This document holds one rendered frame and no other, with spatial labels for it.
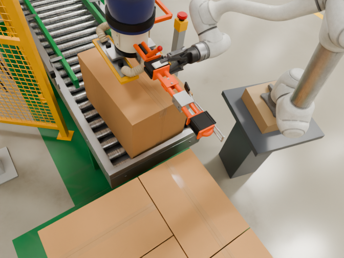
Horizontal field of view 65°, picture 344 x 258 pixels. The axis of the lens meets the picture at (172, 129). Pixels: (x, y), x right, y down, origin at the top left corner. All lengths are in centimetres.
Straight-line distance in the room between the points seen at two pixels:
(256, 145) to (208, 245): 63
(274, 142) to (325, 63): 68
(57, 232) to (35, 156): 100
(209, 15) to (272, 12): 28
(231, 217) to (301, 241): 90
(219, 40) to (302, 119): 56
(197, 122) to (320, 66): 54
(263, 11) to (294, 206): 169
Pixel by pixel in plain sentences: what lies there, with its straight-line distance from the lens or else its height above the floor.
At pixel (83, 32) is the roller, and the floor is 54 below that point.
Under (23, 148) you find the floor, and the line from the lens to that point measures 256.
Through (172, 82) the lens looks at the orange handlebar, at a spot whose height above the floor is 123.
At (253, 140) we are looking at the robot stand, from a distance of 171.
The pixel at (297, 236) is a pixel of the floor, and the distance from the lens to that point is 246.
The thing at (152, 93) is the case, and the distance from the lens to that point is 150.
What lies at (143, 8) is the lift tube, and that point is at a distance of 123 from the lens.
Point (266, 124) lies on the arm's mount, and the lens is 170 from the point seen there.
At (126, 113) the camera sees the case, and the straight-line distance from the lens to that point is 141.
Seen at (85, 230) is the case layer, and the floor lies 54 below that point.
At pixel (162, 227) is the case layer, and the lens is 159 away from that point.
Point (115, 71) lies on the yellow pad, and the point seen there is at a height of 111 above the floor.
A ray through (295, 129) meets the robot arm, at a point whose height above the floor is 103.
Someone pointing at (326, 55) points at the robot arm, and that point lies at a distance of 122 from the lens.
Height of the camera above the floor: 209
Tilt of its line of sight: 56 degrees down
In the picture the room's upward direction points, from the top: 12 degrees clockwise
